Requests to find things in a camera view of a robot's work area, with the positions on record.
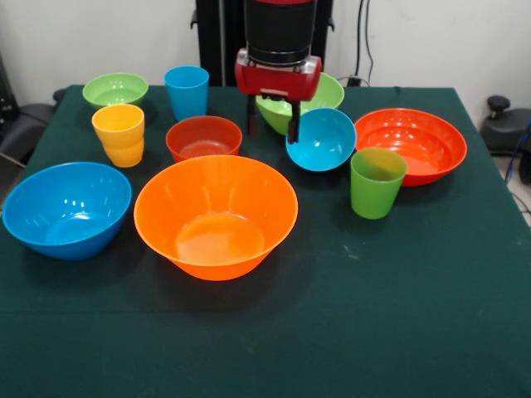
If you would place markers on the large blue bowl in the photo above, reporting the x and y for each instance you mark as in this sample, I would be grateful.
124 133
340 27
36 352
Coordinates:
66 224

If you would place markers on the wide red bowl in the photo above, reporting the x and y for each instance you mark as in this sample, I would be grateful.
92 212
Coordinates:
427 141

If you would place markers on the small blue bowl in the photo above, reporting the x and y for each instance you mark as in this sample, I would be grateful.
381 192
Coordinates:
327 153

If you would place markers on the dark green table cloth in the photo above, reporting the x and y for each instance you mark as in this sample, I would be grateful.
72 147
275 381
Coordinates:
373 290

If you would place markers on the small green bowl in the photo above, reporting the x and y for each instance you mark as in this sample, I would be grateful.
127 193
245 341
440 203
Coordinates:
112 97

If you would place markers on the large orange bowl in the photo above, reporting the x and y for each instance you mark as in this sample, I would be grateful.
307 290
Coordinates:
199 190

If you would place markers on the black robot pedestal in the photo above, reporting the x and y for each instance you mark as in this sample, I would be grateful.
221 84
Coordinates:
224 41

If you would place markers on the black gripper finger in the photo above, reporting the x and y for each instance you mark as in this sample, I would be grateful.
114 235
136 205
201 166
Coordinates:
253 118
293 124

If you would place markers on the large green bowl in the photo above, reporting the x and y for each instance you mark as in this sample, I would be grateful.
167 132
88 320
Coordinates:
276 116

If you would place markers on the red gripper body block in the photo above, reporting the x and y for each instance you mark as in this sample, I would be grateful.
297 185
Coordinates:
276 81

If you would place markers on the yellow cup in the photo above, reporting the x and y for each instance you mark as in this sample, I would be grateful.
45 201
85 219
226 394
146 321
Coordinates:
122 149

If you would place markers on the small red bowl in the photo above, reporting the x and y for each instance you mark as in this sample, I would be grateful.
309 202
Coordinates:
199 143

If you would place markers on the blue cup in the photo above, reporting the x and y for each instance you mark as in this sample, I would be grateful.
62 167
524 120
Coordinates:
186 103

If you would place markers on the green cup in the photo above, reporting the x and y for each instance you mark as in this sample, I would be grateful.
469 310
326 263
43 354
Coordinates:
373 199

